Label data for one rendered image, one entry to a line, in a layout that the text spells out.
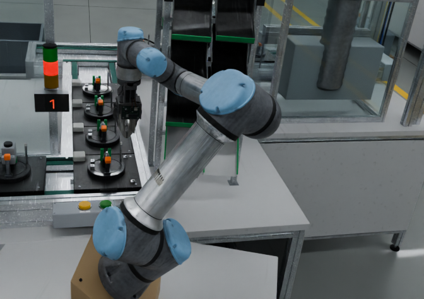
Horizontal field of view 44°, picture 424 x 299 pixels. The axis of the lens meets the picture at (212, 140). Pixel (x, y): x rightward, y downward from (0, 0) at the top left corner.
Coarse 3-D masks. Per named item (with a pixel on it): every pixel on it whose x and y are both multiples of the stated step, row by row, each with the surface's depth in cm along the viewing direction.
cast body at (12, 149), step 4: (4, 144) 184; (8, 144) 184; (12, 144) 186; (4, 148) 184; (8, 148) 184; (12, 148) 185; (4, 152) 185; (8, 152) 185; (12, 152) 185; (12, 156) 185; (4, 160) 185; (12, 160) 186; (4, 164) 186; (12, 164) 186
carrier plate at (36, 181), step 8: (0, 160) 198; (24, 160) 200; (32, 160) 200; (40, 160) 201; (32, 168) 195; (40, 168) 196; (32, 176) 191; (40, 176) 192; (0, 184) 184; (8, 184) 185; (16, 184) 186; (24, 184) 186; (32, 184) 187; (40, 184) 187; (0, 192) 181; (8, 192) 181; (16, 192) 182; (24, 192) 183; (32, 192) 184; (40, 192) 184
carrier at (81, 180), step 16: (80, 160) 203; (96, 160) 201; (112, 160) 202; (128, 160) 208; (80, 176) 194; (96, 176) 193; (112, 176) 193; (128, 176) 198; (80, 192) 187; (96, 192) 189
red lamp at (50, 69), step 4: (44, 64) 186; (48, 64) 185; (52, 64) 185; (56, 64) 186; (44, 68) 186; (48, 68) 186; (52, 68) 186; (56, 68) 187; (44, 72) 187; (48, 72) 186; (52, 72) 187; (56, 72) 188
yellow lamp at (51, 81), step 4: (44, 76) 188; (48, 76) 187; (52, 76) 187; (56, 76) 188; (44, 80) 189; (48, 80) 188; (52, 80) 188; (56, 80) 189; (44, 84) 190; (48, 84) 188; (52, 84) 189; (56, 84) 190; (52, 88) 189
